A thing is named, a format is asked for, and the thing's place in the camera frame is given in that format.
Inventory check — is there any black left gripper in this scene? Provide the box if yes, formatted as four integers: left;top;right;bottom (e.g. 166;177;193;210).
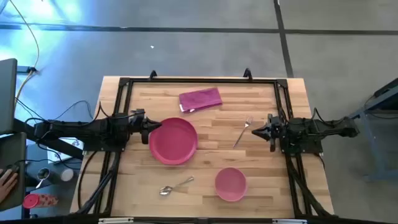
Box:
129;108;163;146

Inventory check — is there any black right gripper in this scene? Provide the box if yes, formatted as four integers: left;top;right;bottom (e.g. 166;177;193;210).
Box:
251;113;282;153

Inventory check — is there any silver metal fork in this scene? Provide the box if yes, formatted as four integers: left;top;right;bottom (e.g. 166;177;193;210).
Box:
232;117;254;149

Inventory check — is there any large red plastic plate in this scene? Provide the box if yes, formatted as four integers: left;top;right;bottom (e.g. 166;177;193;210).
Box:
148;117;199;166

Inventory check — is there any small red plastic bowl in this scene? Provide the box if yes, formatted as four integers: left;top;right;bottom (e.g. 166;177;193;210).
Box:
214;167;249;202

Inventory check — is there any silver metal spoon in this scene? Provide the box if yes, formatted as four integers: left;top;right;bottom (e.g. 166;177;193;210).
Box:
159;175;195;197

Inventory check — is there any magenta folded napkin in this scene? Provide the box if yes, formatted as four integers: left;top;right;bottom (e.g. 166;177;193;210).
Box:
178;87;223;113

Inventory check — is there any white cylindrical container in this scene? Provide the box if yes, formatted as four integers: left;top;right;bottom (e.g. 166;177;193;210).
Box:
60;167;75;182

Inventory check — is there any blue metal cart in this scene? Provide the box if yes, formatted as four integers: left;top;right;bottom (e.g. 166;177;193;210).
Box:
348;77;398;183

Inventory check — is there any dark mug with spoon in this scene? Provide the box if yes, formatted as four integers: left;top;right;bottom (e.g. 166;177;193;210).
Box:
35;167;51;190

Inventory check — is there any red lidded drink cup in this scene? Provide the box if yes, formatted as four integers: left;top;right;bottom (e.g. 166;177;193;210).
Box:
22;193;59;210

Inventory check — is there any dark laptop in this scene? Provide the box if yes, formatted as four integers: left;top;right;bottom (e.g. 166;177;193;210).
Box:
0;131;27;212

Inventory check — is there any dark flat monitor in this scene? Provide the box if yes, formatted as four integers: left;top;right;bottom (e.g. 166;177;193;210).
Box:
0;58;18;135

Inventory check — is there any person's hand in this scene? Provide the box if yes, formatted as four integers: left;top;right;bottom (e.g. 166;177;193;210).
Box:
0;169;19;203

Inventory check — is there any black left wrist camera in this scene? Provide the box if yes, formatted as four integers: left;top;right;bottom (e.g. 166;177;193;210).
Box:
131;108;146;121

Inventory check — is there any black aluminium table frame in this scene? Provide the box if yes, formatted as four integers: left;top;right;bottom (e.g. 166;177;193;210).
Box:
92;76;336;219

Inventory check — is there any yellow cable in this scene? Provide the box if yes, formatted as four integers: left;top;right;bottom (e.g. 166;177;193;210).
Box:
8;0;41;108

